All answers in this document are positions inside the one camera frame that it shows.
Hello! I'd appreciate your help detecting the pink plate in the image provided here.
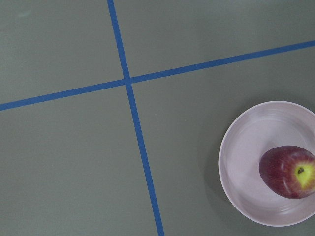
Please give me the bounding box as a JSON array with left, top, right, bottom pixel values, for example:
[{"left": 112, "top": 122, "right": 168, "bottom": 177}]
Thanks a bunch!
[{"left": 218, "top": 101, "right": 315, "bottom": 227}]

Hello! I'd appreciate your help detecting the red apple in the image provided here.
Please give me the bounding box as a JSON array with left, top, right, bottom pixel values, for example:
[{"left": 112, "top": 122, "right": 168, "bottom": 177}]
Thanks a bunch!
[{"left": 259, "top": 146, "right": 315, "bottom": 199}]

